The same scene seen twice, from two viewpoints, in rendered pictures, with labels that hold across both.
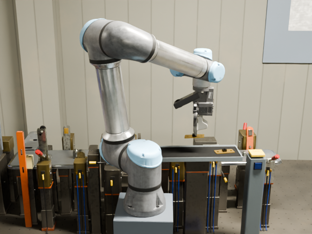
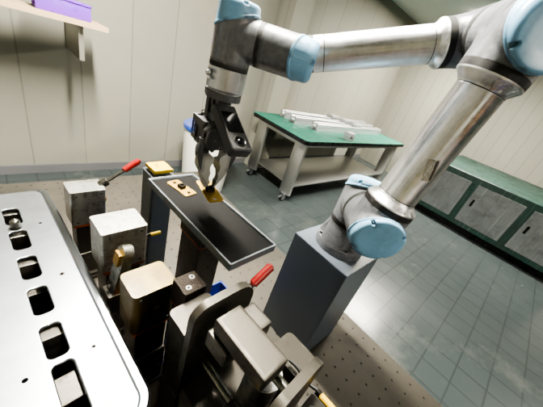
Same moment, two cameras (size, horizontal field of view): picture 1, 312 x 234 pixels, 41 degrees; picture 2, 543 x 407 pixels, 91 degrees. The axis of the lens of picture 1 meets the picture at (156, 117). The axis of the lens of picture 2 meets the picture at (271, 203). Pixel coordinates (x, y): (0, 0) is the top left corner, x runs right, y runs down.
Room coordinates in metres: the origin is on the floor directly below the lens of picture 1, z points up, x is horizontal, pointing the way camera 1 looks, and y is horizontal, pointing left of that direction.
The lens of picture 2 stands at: (2.02, 0.28, 1.54)
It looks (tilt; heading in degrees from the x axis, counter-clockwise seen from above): 28 degrees down; 218
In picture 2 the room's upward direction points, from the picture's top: 18 degrees clockwise
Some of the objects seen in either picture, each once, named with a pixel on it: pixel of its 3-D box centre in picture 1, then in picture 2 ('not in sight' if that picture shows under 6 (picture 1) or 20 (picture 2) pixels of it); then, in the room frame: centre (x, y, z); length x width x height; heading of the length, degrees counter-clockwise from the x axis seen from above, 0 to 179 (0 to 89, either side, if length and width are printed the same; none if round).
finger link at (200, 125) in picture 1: (200, 126); (216, 165); (1.66, -0.19, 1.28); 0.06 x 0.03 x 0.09; 82
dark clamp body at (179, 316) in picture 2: not in sight; (191, 362); (1.78, 0.02, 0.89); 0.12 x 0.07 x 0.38; 3
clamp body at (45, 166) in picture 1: (46, 197); not in sight; (1.79, 0.53, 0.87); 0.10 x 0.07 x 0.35; 3
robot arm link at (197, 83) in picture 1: (201, 81); (225, 81); (1.68, -0.19, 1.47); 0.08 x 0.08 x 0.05
